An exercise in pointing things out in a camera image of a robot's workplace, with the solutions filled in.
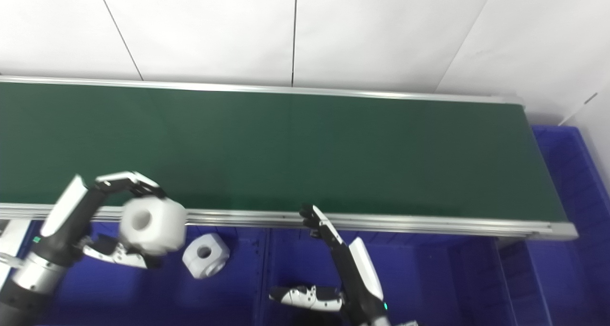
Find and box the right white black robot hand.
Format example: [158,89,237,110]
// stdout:
[269,204,388,325]

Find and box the green conveyor belt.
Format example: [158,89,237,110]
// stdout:
[0,75,579,241]
[0,82,568,222]

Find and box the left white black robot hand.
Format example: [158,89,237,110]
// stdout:
[33,171,168,270]

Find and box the white cubic part with hole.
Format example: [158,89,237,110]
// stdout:
[182,233,231,280]

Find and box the white round part with holes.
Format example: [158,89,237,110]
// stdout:
[119,196,188,256]

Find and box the blue plastic bin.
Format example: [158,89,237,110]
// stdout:
[19,220,268,326]
[260,228,507,326]
[496,125,610,326]

